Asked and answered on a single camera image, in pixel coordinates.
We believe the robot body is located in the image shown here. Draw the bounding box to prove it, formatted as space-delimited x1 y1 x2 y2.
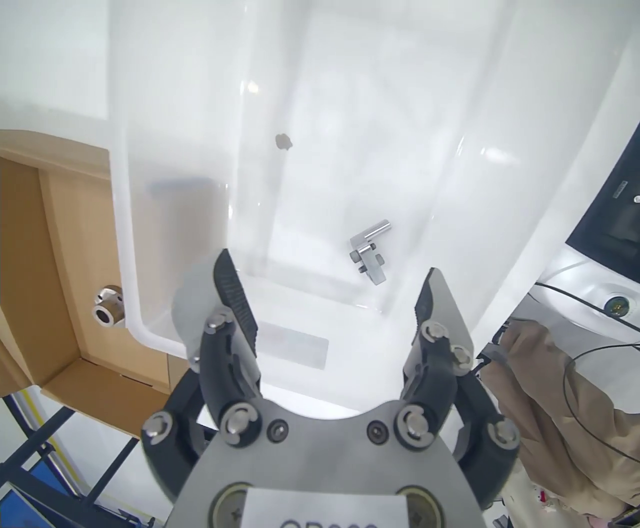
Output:
529 131 640 347

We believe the deep clear plastic tray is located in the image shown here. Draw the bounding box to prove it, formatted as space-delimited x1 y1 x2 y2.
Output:
107 0 637 422

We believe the silver metal shaft with bracket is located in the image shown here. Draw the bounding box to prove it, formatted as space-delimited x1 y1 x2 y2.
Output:
348 218 394 287

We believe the person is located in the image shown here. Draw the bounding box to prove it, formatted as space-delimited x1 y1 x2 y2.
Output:
482 318 640 528

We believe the thin black cable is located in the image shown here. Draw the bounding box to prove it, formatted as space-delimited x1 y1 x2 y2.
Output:
563 342 640 458
531 282 640 335

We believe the blue box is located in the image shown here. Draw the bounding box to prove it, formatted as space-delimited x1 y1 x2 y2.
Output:
0 451 77 528

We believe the silver metal bush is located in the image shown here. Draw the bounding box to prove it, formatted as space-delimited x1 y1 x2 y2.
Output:
91 284 126 329

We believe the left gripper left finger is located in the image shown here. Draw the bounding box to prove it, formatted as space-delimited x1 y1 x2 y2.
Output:
141 248 264 503

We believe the shallow cardboard box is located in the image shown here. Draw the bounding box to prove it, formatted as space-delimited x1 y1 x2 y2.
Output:
0 129 202 442

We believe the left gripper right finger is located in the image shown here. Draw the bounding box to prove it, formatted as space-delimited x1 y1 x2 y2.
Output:
394 267 522 510

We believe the dark metal frame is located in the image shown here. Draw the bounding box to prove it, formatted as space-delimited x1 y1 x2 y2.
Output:
0 389 157 528

